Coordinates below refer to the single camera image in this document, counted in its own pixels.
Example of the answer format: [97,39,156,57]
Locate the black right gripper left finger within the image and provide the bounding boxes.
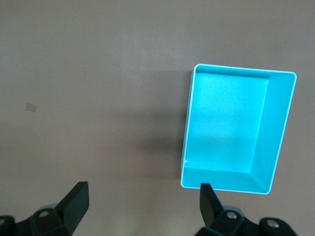
[0,181,89,236]

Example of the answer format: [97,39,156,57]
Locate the turquoise plastic bin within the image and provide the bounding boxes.
[180,63,298,196]

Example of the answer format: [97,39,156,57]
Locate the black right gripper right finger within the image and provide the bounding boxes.
[194,183,298,236]

